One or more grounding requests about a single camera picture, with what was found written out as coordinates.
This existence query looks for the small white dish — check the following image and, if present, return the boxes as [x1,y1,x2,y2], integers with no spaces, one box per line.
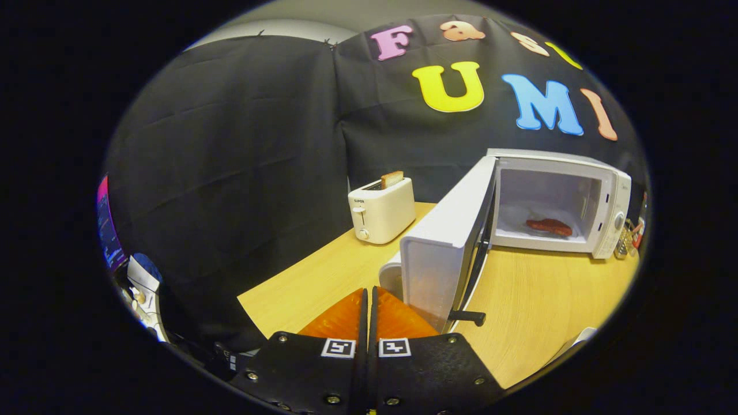
[545,327,598,367]

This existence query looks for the dark red meat strip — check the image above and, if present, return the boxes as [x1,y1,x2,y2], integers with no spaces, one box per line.
[525,218,574,237]

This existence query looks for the cream bread toaster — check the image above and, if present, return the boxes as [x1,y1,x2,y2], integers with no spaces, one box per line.
[348,177,416,245]

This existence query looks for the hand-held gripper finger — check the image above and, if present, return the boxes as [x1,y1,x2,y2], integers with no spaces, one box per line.
[369,286,505,415]
[231,287,370,415]

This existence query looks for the white paper sheet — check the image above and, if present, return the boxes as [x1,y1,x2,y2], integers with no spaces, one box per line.
[127,254,163,295]

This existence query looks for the computer screen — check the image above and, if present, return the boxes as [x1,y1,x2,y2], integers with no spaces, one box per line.
[96,176,129,271]

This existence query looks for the metal wire basket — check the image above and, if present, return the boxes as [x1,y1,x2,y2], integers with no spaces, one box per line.
[614,222,638,260]

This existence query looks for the white toaster oven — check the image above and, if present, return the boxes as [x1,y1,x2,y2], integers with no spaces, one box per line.
[379,148,632,335]

